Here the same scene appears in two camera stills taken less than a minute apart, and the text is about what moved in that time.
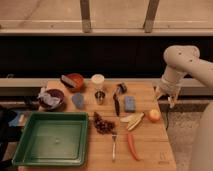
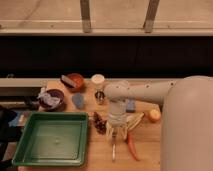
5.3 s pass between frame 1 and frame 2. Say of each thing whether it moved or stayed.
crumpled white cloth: stayed
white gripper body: moved
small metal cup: stayed
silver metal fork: stayed
